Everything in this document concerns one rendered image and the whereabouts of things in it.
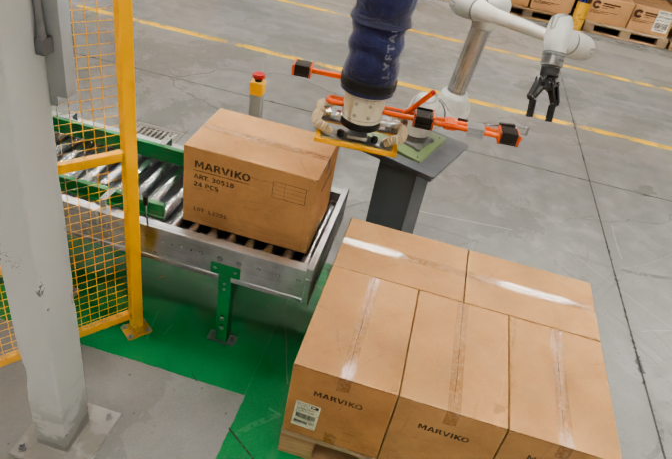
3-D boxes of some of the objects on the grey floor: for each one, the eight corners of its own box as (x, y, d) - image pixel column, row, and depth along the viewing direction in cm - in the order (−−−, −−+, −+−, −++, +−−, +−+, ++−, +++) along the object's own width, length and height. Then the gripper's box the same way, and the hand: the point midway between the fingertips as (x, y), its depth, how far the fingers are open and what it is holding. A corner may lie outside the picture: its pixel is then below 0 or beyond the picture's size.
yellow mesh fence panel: (-55, 412, 238) (-275, -229, 120) (-60, 394, 244) (-275, -233, 126) (152, 331, 289) (142, -176, 170) (144, 318, 295) (128, -181, 176)
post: (237, 235, 359) (249, 81, 303) (241, 229, 365) (254, 77, 308) (247, 238, 359) (262, 84, 302) (251, 232, 364) (266, 80, 308)
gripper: (541, 61, 233) (528, 115, 236) (575, 73, 248) (563, 124, 251) (525, 60, 239) (513, 113, 242) (559, 72, 254) (548, 122, 257)
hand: (539, 116), depth 247 cm, fingers open, 13 cm apart
